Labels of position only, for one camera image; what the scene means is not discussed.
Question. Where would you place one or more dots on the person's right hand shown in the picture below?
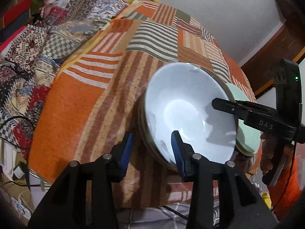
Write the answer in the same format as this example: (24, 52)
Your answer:
(266, 157)

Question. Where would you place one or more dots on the checkered patterned patchwork blanket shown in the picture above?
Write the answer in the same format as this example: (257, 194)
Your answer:
(59, 28)

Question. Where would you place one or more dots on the orange striped patchwork blanket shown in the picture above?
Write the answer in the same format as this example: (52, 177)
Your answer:
(78, 100)

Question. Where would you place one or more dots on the pink rabbit toy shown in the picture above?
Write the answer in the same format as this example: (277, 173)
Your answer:
(48, 2)

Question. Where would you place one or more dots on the white spotted bowl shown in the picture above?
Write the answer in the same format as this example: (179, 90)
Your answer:
(181, 100)

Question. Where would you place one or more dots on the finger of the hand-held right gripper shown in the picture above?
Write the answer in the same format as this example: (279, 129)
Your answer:
(226, 107)
(259, 107)

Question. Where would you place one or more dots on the person's right forearm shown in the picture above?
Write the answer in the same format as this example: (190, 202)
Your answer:
(290, 188)

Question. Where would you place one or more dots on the white checked bedsheet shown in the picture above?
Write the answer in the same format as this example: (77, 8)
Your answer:
(152, 219)

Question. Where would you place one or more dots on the white plug adapter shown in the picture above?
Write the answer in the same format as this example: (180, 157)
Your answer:
(19, 171)

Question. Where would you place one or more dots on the light green plate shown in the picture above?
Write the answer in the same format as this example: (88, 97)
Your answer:
(247, 133)

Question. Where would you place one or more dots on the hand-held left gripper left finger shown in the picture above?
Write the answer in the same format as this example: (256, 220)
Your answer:
(126, 148)

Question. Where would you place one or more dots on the red box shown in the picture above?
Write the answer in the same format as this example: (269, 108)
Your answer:
(16, 12)

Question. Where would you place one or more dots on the white power strip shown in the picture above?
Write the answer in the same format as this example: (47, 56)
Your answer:
(20, 206)

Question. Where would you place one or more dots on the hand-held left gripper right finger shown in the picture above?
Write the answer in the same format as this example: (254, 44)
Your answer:
(177, 152)

